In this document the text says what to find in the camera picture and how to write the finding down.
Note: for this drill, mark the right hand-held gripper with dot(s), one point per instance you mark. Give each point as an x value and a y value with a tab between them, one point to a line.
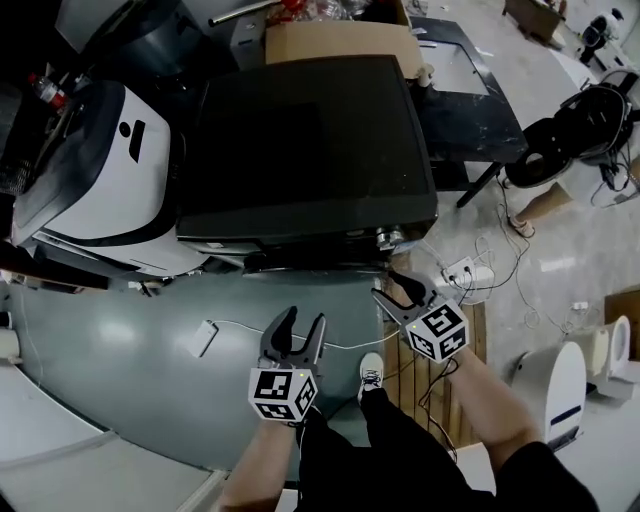
440	330

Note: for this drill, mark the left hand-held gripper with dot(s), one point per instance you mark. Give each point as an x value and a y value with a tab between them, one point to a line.
282	392

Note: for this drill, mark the person's right forearm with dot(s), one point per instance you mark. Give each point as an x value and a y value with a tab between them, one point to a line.
492	410

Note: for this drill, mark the person's left forearm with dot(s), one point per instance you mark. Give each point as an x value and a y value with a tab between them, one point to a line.
265	465

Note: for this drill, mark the black washing machine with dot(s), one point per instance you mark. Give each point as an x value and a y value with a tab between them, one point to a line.
305	140

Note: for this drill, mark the large open cardboard box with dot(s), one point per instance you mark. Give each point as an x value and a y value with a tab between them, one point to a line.
340	42

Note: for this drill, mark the white square power strip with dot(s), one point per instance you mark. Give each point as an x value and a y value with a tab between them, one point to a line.
462	270

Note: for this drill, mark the person's right shoe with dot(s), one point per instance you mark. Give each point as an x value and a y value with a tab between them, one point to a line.
371	375

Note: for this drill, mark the wooden slat platform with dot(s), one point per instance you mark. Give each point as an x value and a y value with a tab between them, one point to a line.
415	390

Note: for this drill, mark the white power adapter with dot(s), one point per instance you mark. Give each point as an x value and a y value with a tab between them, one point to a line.
202	339

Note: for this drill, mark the person's black clothing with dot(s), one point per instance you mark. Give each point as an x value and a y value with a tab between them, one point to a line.
400	465

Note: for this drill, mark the white long power strip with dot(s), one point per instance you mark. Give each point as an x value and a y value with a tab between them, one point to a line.
581	305

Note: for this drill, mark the white round smart toilet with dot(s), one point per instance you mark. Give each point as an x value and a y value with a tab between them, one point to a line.
560	400

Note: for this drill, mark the black low table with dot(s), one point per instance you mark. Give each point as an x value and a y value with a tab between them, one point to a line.
465	115

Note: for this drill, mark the small white cup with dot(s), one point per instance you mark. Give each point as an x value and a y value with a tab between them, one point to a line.
425	76

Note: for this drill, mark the white and grey service robot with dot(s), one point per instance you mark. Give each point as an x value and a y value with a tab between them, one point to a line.
115	190

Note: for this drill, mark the black backpack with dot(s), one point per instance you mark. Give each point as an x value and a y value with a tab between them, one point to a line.
597	120

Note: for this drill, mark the white rectangular platform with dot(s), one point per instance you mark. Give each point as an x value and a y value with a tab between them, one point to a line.
575	70

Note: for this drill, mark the small grey box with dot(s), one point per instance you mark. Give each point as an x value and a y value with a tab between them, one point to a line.
247	42

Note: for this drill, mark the brown wooden cabinet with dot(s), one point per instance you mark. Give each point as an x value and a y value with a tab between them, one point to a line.
532	17

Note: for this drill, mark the metal pipe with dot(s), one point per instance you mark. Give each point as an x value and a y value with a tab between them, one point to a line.
240	13

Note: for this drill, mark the dark grey bin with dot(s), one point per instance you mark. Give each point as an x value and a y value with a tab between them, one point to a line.
150	35

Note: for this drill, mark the woven laundry basket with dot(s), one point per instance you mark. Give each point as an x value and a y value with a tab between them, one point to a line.
10	150

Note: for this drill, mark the red-capped plastic bottle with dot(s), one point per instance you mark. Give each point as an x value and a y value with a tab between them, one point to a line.
47	91

